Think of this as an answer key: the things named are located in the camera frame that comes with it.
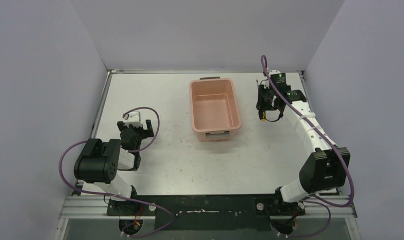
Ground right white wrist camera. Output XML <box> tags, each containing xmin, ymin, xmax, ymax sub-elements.
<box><xmin>269</xmin><ymin>70</ymin><xmax>282</xmax><ymax>76</ymax></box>

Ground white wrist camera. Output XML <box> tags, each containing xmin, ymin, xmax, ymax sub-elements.
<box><xmin>269</xmin><ymin>70</ymin><xmax>282</xmax><ymax>76</ymax></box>
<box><xmin>124</xmin><ymin>111</ymin><xmax>142</xmax><ymax>127</ymax></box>

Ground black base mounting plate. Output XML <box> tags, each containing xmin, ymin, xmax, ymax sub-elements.
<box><xmin>106</xmin><ymin>193</ymin><xmax>305</xmax><ymax>231</ymax></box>

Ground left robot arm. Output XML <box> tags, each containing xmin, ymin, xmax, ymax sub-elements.
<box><xmin>74</xmin><ymin>119</ymin><xmax>154</xmax><ymax>216</ymax></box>

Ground pink plastic bin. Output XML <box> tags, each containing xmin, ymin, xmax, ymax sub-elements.
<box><xmin>189</xmin><ymin>77</ymin><xmax>242</xmax><ymax>142</ymax></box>

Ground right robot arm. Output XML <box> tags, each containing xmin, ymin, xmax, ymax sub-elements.
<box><xmin>256</xmin><ymin>73</ymin><xmax>350</xmax><ymax>238</ymax></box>

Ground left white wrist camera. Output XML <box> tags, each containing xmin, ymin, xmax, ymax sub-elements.
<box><xmin>124</xmin><ymin>111</ymin><xmax>142</xmax><ymax>127</ymax></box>

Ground aluminium frame rail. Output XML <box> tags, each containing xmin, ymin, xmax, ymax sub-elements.
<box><xmin>60</xmin><ymin>195</ymin><xmax>108</xmax><ymax>219</ymax></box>

